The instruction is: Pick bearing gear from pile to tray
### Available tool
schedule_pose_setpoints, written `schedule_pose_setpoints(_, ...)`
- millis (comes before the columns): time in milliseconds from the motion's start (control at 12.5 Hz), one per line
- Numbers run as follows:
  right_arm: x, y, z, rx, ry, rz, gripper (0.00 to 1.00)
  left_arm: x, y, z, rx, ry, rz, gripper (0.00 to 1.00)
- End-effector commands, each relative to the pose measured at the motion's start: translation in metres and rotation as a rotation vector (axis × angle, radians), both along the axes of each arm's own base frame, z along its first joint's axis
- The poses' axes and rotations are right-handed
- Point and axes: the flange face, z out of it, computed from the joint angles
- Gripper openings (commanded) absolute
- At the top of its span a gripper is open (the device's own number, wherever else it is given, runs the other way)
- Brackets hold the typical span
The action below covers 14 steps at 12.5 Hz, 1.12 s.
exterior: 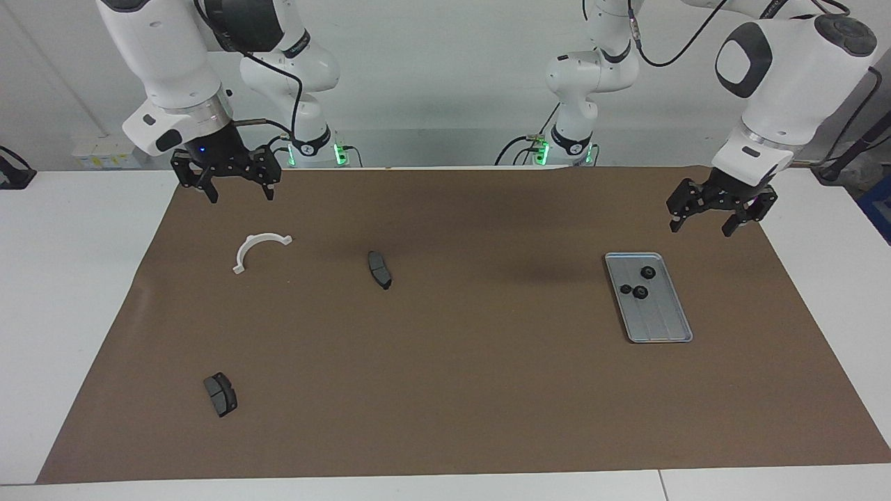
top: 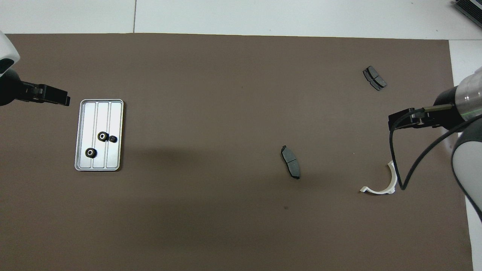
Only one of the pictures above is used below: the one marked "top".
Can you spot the white curved plastic clip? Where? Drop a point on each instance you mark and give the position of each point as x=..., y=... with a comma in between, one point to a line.
x=378, y=191

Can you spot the grey ribbed metal block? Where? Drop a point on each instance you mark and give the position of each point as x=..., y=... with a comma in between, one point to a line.
x=472, y=9

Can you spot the small black bearing gear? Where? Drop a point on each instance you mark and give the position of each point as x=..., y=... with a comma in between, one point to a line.
x=113, y=139

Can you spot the short grey brake pad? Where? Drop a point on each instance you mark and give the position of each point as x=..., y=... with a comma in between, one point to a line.
x=374, y=78

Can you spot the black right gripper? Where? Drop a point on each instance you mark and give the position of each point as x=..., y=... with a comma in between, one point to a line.
x=448, y=111

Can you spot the brown paper table mat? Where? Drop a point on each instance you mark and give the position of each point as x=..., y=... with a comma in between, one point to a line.
x=226, y=94

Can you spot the large black bearing gear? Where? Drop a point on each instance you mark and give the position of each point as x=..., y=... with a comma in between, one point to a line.
x=90, y=149
x=102, y=133

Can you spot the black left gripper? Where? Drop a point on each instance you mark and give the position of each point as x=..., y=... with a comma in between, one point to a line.
x=15, y=90

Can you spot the long grey brake pad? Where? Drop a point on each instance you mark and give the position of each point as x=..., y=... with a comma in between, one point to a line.
x=290, y=160

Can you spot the silver metal tray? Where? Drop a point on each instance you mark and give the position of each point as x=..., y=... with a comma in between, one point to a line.
x=86, y=120

